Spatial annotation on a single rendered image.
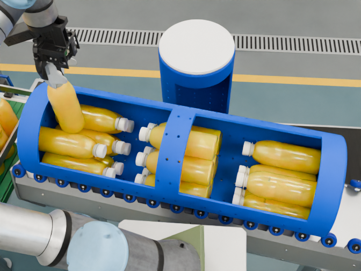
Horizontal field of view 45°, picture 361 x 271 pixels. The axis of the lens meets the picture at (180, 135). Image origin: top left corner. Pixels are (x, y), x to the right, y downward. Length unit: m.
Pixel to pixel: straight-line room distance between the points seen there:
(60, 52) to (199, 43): 0.73
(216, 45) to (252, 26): 1.66
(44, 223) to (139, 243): 0.20
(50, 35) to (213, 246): 0.62
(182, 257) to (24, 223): 0.31
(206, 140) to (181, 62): 0.48
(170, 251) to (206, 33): 0.98
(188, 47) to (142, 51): 1.49
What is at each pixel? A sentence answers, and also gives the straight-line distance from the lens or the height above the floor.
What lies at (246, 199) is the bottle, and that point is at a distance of 1.23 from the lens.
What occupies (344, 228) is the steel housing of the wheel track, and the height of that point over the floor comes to 0.93.
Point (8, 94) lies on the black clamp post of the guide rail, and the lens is 1.79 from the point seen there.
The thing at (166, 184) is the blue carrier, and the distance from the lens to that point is 1.17.
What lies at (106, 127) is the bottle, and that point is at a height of 1.13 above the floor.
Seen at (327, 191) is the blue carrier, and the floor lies 1.21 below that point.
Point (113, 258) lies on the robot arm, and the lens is 0.82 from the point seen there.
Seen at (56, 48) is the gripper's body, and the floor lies 1.48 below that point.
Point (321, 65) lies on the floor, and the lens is 3.11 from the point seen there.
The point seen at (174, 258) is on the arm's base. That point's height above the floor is 1.33.
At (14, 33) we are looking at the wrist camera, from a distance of 1.09.
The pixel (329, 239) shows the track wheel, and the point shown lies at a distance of 1.36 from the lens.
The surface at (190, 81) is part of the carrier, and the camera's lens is 1.58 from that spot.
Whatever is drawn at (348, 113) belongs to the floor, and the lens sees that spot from 2.89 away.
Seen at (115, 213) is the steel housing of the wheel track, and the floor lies 0.86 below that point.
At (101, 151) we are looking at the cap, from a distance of 1.27.
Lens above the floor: 2.19
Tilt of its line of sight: 56 degrees down
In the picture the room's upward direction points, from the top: 2 degrees counter-clockwise
